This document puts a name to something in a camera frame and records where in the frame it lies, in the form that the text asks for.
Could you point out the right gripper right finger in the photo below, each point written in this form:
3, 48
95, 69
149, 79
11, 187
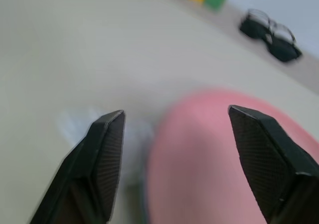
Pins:
271, 159

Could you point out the black sunglasses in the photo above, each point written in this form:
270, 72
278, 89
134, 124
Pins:
281, 49

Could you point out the pink plate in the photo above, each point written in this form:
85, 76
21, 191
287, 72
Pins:
197, 159

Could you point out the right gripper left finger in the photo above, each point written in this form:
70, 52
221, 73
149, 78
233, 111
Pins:
99, 164

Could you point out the crumpled white tissue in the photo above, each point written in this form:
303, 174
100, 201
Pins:
135, 137

